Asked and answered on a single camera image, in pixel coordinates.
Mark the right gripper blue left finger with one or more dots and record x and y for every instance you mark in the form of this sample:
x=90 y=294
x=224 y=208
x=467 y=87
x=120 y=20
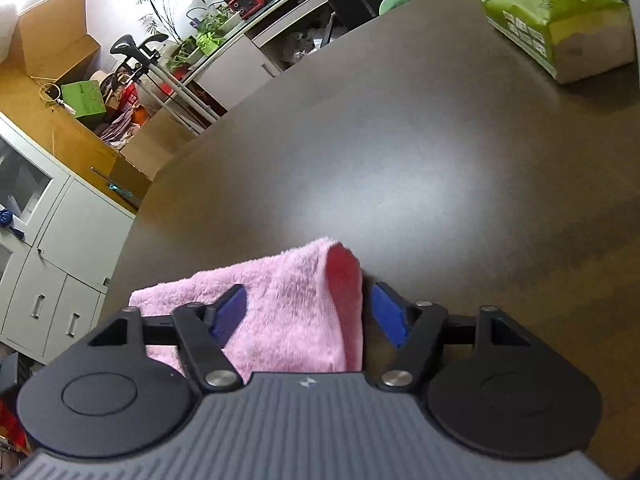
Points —
x=203 y=331

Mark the pink terry towel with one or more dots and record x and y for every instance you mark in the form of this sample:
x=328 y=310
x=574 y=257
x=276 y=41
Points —
x=303 y=309

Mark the grey sideboard cabinet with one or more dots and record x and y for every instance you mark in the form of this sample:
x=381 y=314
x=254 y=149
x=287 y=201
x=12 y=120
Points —
x=261 y=49

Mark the green cardboard box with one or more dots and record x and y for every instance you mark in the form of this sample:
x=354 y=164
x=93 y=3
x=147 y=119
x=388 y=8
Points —
x=86 y=99

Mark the golf clubs bundle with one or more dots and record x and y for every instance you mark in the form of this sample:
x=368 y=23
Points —
x=143 y=64

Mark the potted green plants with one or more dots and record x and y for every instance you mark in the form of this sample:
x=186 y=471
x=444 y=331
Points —
x=189 y=29

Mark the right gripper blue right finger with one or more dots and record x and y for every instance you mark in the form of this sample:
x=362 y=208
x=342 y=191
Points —
x=416 y=334

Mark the large brown cardboard box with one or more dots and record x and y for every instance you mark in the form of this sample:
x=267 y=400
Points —
x=156 y=143

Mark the red blender base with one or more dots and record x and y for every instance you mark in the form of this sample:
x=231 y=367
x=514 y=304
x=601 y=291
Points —
x=245 y=8

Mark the green tissue box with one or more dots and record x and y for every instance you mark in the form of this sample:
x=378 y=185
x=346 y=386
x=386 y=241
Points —
x=570 y=39

